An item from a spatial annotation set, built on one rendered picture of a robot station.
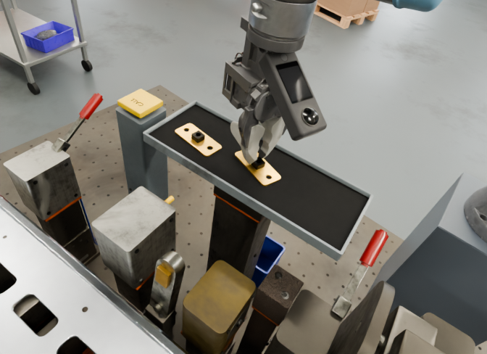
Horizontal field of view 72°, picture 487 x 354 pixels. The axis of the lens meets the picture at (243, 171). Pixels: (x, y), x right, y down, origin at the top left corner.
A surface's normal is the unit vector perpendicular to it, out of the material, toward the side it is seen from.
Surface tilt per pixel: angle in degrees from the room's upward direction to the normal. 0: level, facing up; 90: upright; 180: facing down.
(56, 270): 0
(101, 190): 0
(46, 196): 90
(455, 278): 90
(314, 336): 0
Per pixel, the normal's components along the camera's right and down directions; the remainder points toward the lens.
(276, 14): -0.23, 0.67
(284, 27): 0.05, 0.72
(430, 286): -0.62, 0.49
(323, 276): 0.14, -0.70
